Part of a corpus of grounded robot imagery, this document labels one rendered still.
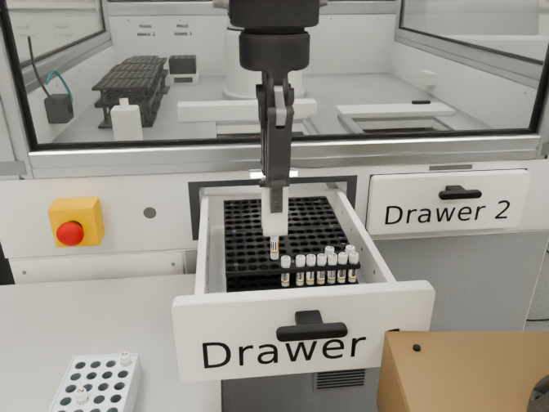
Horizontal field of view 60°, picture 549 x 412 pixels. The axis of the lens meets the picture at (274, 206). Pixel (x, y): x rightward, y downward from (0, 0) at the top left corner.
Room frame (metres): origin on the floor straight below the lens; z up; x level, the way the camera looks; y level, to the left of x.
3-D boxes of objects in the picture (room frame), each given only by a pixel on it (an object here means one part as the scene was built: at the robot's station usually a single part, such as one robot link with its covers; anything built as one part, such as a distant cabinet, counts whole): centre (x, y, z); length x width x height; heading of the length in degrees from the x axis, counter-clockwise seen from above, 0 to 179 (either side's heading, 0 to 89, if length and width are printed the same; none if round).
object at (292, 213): (0.63, -0.01, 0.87); 0.22 x 0.18 x 0.06; 6
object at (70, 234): (0.66, 0.32, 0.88); 0.04 x 0.03 x 0.04; 96
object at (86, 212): (0.69, 0.33, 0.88); 0.07 x 0.05 x 0.07; 96
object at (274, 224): (0.51, 0.00, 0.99); 0.03 x 0.01 x 0.07; 96
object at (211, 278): (0.64, -0.01, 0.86); 0.40 x 0.26 x 0.06; 6
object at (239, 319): (0.43, -0.03, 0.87); 0.29 x 0.02 x 0.11; 96
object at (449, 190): (0.75, -0.32, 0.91); 0.07 x 0.04 x 0.01; 96
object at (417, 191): (0.78, -0.31, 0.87); 0.29 x 0.02 x 0.11; 96
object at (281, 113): (0.49, 0.00, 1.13); 0.05 x 0.02 x 0.05; 6
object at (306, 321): (0.40, -0.04, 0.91); 0.07 x 0.04 x 0.01; 96
